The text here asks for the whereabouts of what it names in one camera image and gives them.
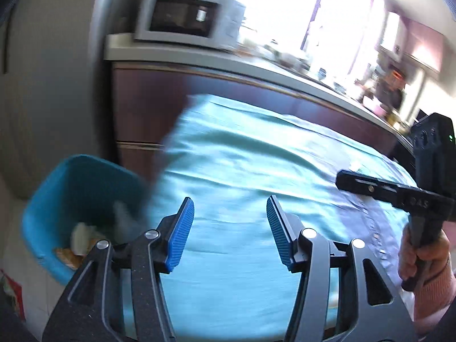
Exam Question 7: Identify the large white tissue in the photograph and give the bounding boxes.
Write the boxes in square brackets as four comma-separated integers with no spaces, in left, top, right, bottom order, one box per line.
[70,222,107,258]

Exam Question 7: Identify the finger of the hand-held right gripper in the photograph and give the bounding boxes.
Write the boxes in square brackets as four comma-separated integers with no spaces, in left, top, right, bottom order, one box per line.
[335,170,407,206]

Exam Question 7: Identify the person's right hand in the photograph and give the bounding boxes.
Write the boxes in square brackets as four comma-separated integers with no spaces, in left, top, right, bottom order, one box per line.
[397,224,451,283]

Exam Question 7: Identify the maroon kitchen counter cabinet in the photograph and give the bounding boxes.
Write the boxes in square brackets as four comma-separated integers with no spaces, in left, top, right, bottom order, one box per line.
[103,32,418,186]

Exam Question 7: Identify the copper foil snack packet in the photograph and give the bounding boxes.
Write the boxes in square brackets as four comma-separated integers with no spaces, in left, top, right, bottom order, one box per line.
[54,246,88,271]

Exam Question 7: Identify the pink mixing bowl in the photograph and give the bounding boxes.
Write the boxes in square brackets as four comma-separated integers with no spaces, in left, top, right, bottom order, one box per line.
[363,98,390,117]

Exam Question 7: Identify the white water heater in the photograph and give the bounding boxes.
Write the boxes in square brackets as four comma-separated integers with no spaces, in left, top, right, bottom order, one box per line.
[379,11,407,62]

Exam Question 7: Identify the teal and grey blanket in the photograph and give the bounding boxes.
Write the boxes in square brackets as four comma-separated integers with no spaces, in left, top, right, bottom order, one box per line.
[123,94,422,342]

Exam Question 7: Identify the person's right forearm pink sleeve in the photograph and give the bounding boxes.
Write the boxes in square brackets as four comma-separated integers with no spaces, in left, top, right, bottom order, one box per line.
[406,253,456,334]

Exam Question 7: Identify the blue plastic bin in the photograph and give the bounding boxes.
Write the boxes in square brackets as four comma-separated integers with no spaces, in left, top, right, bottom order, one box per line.
[21,154,151,286]

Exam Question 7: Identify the pink wall cabinet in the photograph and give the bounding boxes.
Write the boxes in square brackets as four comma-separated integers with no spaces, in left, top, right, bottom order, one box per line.
[402,18,447,74]

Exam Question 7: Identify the grey microwave oven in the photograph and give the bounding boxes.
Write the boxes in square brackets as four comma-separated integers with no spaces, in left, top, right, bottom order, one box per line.
[133,0,247,49]

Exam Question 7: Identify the red printed bag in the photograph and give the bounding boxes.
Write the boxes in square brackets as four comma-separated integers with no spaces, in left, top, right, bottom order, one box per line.
[0,268,26,322]

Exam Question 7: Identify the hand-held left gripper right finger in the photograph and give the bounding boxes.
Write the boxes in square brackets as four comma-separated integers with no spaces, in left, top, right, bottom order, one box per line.
[266,195,418,342]

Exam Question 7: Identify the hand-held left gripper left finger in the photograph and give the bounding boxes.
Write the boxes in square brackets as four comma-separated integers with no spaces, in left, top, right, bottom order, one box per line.
[42,197,195,342]

